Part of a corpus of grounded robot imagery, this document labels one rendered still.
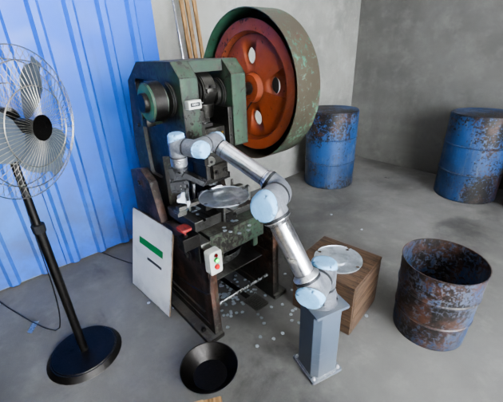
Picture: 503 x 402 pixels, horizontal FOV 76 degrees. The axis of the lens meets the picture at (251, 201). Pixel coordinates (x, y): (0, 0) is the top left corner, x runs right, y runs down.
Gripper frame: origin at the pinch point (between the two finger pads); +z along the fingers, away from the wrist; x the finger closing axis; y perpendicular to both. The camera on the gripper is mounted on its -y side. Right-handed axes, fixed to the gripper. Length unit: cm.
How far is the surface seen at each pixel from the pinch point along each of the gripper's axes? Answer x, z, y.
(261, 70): -49, -54, -47
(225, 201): -16.9, 9.4, -19.3
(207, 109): -31, -38, -15
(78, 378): 19, 85, 67
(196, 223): -10.3, 17.6, -2.0
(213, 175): -23.0, -4.3, -14.2
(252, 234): -18, 34, -34
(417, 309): 35, 60, -113
